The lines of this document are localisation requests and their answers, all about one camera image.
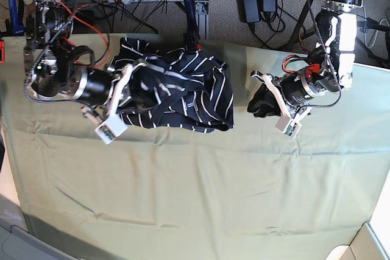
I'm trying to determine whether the grey plastic bin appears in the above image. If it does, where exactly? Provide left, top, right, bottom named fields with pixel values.
left=1, top=196, right=73, bottom=260

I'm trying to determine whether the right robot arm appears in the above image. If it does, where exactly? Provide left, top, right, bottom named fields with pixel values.
left=24, top=0, right=152, bottom=124

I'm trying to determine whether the blue orange centre clamp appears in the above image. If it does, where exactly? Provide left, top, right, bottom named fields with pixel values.
left=183, top=0, right=200, bottom=51

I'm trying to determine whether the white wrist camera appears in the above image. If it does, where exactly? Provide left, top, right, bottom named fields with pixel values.
left=94, top=115, right=127, bottom=145
left=275, top=116, right=302, bottom=139

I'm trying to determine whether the light green table cloth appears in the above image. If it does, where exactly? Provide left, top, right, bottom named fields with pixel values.
left=1, top=37, right=389, bottom=259

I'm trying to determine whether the aluminium frame post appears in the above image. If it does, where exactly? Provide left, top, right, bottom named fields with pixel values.
left=194, top=0, right=210, bottom=40

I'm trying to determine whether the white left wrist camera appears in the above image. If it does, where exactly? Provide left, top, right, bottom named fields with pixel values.
left=275, top=116, right=302, bottom=139

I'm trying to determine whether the navy white striped T-shirt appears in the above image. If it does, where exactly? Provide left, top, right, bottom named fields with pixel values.
left=111, top=37, right=234, bottom=133

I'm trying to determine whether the blue orange clamp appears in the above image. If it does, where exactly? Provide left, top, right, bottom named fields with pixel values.
left=1, top=0, right=25, bottom=63
left=183, top=0, right=200, bottom=51

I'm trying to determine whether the black camera tripod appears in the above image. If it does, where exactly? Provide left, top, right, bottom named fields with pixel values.
left=277, top=0, right=389, bottom=69

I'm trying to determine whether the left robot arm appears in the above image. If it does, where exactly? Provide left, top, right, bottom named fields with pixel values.
left=247, top=0, right=363, bottom=119

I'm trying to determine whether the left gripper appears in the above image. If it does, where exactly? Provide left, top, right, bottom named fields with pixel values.
left=247, top=71, right=313, bottom=119

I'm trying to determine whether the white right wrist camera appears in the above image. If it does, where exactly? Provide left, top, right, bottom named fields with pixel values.
left=94, top=115, right=127, bottom=145

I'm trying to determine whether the blue orange left clamp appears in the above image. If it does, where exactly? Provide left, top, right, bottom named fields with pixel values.
left=1, top=0, right=25, bottom=63

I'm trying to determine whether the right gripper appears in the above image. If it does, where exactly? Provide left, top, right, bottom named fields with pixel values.
left=82, top=61, right=147, bottom=120

